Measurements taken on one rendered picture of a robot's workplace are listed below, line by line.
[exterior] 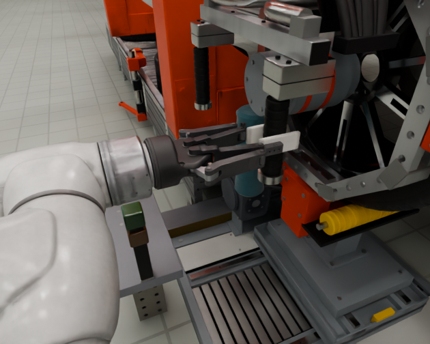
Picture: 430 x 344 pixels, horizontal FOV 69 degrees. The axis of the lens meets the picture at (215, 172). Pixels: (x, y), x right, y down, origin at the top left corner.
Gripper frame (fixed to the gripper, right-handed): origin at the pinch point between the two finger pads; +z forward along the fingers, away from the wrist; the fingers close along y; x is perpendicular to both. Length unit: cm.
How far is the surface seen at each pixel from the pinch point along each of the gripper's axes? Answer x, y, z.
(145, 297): -71, -30, -24
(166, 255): -37.9, -16.0, -17.3
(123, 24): -22, -252, 9
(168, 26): 7, -60, -1
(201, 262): -75, -40, -1
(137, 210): -16.9, -11.0, -22.4
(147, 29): -27, -253, 29
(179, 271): -38.1, -10.4, -15.7
